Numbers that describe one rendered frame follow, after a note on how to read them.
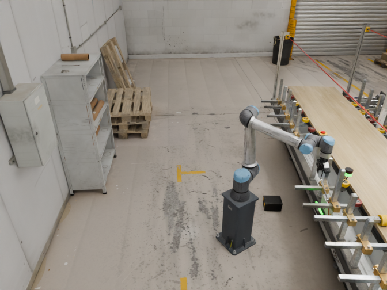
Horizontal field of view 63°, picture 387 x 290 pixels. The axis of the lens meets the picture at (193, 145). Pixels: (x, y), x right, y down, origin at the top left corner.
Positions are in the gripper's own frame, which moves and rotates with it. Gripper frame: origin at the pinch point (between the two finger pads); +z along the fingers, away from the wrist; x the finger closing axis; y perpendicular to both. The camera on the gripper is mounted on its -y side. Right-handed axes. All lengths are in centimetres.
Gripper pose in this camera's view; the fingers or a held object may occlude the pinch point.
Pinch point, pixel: (320, 177)
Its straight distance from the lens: 285.8
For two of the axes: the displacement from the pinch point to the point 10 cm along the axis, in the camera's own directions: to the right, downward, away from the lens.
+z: 0.0, 8.6, 5.1
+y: 0.4, -5.1, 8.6
